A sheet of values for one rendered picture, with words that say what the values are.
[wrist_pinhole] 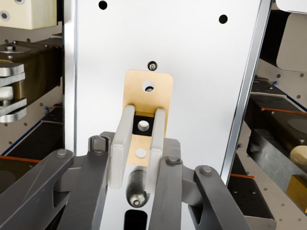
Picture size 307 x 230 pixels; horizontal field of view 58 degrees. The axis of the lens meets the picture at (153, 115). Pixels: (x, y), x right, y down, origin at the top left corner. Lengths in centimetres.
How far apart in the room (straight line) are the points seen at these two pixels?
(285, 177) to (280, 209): 53
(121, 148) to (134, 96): 7
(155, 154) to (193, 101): 19
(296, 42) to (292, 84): 33
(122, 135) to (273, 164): 22
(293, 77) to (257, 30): 37
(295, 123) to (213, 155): 11
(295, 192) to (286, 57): 16
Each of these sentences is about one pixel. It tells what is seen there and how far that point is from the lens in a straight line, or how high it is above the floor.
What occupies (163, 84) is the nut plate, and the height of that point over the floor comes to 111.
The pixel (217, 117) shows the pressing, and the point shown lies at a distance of 35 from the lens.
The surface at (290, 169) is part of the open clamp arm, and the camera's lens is 32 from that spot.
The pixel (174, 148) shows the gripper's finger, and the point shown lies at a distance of 18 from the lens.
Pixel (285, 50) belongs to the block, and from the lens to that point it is 37.
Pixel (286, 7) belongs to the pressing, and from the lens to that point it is 34.
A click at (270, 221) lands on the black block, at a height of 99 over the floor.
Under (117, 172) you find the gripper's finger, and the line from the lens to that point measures 16.
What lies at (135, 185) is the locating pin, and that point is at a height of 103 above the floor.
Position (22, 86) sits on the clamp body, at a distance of 32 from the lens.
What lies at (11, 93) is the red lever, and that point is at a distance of 30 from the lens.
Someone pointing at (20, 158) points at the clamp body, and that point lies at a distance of 48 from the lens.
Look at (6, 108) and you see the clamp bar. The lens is 30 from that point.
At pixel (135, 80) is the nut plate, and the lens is 22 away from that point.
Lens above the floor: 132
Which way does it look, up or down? 69 degrees down
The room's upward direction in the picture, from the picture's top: 173 degrees counter-clockwise
